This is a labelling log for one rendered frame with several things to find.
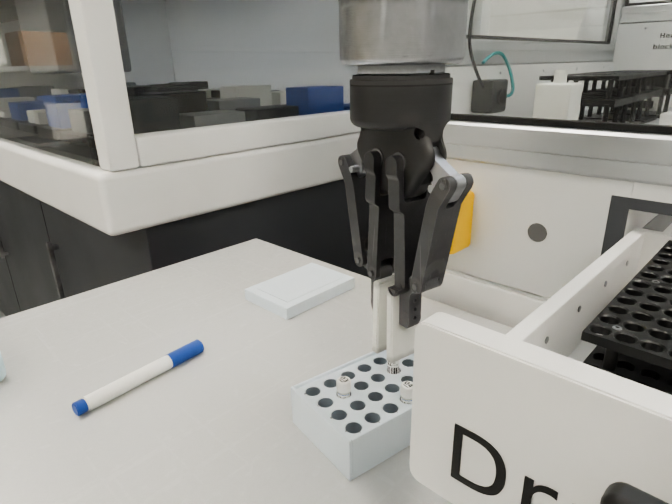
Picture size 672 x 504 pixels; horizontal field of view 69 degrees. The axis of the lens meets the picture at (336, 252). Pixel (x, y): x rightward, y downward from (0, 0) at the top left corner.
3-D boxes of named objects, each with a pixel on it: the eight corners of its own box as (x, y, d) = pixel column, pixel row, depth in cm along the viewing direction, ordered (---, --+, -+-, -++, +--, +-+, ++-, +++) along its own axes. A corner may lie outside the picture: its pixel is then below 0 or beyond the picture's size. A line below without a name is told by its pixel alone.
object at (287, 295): (287, 320, 61) (286, 308, 61) (245, 299, 67) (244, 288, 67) (354, 287, 70) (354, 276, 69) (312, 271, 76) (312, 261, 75)
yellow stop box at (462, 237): (449, 257, 59) (453, 199, 56) (401, 244, 63) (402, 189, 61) (471, 246, 62) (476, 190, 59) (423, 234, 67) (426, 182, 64)
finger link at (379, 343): (378, 283, 41) (372, 280, 42) (376, 354, 44) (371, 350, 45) (404, 275, 43) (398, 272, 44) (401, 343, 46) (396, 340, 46)
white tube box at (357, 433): (349, 482, 37) (349, 442, 36) (292, 422, 44) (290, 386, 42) (459, 415, 44) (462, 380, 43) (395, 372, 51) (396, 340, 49)
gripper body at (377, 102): (481, 68, 35) (471, 196, 38) (399, 69, 41) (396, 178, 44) (402, 71, 31) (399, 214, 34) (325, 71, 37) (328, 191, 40)
